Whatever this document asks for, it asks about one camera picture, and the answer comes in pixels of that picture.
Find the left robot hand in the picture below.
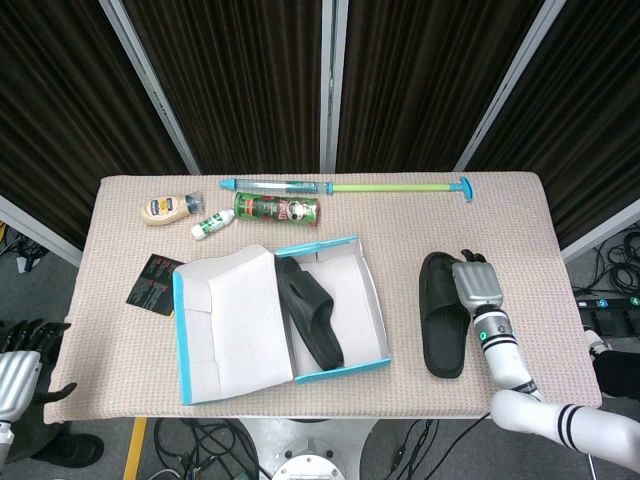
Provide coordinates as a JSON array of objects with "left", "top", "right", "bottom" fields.
[{"left": 0, "top": 319, "right": 79, "bottom": 419}]

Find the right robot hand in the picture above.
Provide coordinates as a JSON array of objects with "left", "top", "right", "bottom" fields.
[{"left": 452, "top": 248, "right": 504, "bottom": 314}]

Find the black slipper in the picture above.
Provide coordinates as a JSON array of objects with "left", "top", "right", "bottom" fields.
[
  {"left": 273, "top": 255, "right": 346, "bottom": 372},
  {"left": 417, "top": 251, "right": 475, "bottom": 380}
]

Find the light blue shoe box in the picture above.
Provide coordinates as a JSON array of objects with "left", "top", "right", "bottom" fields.
[{"left": 171, "top": 234, "right": 392, "bottom": 406}]

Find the beige woven table cloth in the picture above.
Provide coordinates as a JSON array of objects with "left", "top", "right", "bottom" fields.
[{"left": 43, "top": 172, "right": 604, "bottom": 424}]

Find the black power strip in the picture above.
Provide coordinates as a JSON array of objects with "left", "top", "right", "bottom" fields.
[{"left": 574, "top": 294, "right": 640, "bottom": 312}]

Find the black printed card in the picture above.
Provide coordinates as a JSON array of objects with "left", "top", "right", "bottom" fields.
[{"left": 124, "top": 253, "right": 185, "bottom": 317}]

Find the black curtain panel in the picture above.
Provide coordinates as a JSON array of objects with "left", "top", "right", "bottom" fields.
[
  {"left": 122, "top": 0, "right": 324, "bottom": 175},
  {"left": 335, "top": 0, "right": 546, "bottom": 174},
  {"left": 0, "top": 0, "right": 189, "bottom": 249},
  {"left": 469, "top": 0, "right": 640, "bottom": 249}
]

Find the blue green water pump toy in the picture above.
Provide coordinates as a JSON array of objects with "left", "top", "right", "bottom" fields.
[{"left": 218, "top": 176, "right": 474, "bottom": 204}]

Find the green chips can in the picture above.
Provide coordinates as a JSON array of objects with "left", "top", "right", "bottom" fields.
[{"left": 233, "top": 191, "right": 321, "bottom": 229}]

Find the mayonnaise squeeze bottle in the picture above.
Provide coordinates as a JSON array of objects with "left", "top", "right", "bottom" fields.
[{"left": 140, "top": 192, "right": 205, "bottom": 227}]

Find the small white green bottle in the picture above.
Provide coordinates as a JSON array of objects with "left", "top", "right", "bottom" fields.
[{"left": 190, "top": 208, "right": 236, "bottom": 241}]

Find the aluminium partition post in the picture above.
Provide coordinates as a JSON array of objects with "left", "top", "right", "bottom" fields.
[
  {"left": 453, "top": 0, "right": 570, "bottom": 172},
  {"left": 0, "top": 193, "right": 84, "bottom": 267},
  {"left": 318, "top": 0, "right": 350, "bottom": 174},
  {"left": 559, "top": 197, "right": 640, "bottom": 265},
  {"left": 98, "top": 0, "right": 202, "bottom": 175}
]

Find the cable clutter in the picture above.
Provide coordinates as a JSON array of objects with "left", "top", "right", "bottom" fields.
[{"left": 0, "top": 222, "right": 49, "bottom": 274}]

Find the black cable pile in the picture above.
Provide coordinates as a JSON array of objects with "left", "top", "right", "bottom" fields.
[{"left": 572, "top": 227, "right": 640, "bottom": 296}]

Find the black cable with switch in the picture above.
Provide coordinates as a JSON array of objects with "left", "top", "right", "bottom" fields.
[{"left": 384, "top": 418, "right": 441, "bottom": 474}]

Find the black cable bundle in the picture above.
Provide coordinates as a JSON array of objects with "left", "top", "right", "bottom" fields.
[{"left": 152, "top": 418, "right": 261, "bottom": 480}]

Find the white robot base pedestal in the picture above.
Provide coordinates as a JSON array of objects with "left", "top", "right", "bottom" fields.
[{"left": 234, "top": 417, "right": 381, "bottom": 480}]

